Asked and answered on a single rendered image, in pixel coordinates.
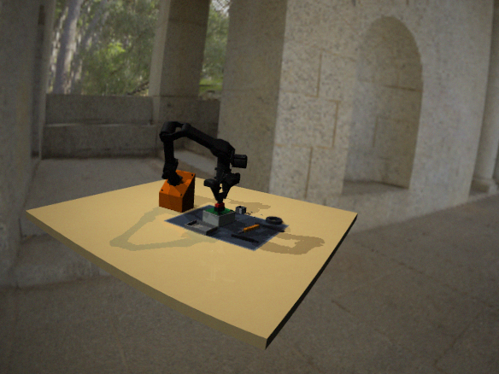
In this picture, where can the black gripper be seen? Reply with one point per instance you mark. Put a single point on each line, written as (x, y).
(214, 185)

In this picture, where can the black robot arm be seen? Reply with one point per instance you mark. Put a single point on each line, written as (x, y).
(224, 152)

